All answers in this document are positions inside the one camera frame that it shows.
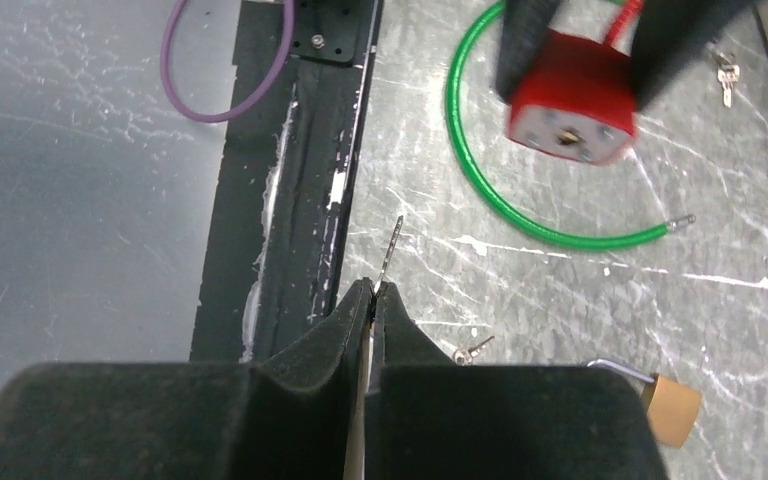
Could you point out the brass padlock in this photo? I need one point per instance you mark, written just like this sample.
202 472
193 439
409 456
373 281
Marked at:
672 408

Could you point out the green cable lock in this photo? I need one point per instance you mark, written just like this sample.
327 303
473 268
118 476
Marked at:
469 165

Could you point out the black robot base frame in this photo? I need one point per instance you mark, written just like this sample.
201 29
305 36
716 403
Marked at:
285 186

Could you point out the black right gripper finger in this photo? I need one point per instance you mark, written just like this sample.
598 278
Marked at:
670 34
526 46

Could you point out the red cable padlock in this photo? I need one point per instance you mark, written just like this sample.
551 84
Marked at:
572 98

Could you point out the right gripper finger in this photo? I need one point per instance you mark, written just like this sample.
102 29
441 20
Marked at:
287 417
430 418

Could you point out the bunch of small keys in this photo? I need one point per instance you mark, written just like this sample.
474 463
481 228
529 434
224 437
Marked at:
728 73

